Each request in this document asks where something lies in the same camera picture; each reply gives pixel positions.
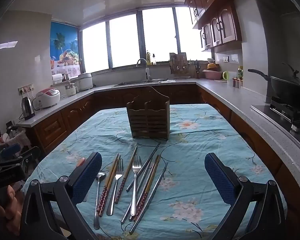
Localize pink plastic basin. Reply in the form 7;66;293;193
202;69;221;80

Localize large metal fork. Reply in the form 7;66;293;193
130;156;143;217

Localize metal chopstick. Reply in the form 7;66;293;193
126;143;161;193
121;157;153;224
129;162;169;235

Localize grey range hood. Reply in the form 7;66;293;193
245;0;300;103

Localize grey kitchen countertop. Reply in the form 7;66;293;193
15;77;300;180

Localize person's left hand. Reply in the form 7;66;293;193
0;184;22;222

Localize white and red rice cooker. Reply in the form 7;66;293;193
35;88;61;109

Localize wooden chopstick red patterned end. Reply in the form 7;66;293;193
114;145;138;204
132;154;162;222
128;154;158;221
99;155;122;217

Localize small white kitchen appliance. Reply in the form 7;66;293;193
65;82;78;97

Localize fruit printed window blind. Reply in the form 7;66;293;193
51;21;80;75

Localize wooden wall cabinets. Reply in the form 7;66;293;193
184;0;243;52

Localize wooden kitchen rack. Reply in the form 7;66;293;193
169;52;192;78

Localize metal spoon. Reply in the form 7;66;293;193
93;171;107;230

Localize black wok with lid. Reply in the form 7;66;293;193
248;62;300;100

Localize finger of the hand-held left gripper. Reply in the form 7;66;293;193
1;143;22;158
0;146;41;167

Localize steel kitchen sink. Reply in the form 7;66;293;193
112;79;169;87

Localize wall socket strip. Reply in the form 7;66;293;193
18;84;34;95

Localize wooden base cabinets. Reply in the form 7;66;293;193
31;84;300;230

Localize wooden utensil holder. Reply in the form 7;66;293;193
126;86;170;140

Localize kitchen window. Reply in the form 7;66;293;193
79;6;213;74

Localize chrome kitchen faucet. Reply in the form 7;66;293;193
136;58;150;82

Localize black gas stove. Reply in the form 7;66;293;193
251;96;300;145

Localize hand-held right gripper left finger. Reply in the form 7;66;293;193
20;152;103;240

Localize blue floral tablecloth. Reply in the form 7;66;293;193
21;104;288;240

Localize pink fluffy fabric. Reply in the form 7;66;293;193
9;130;32;150

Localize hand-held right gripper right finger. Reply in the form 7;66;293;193
204;152;288;240

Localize steel electric kettle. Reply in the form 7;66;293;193
21;97;36;120

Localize knife block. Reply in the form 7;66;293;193
194;60;202;79

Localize small metal fork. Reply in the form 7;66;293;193
106;158;125;216

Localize white electric cooker pot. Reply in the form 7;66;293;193
78;73;93;91

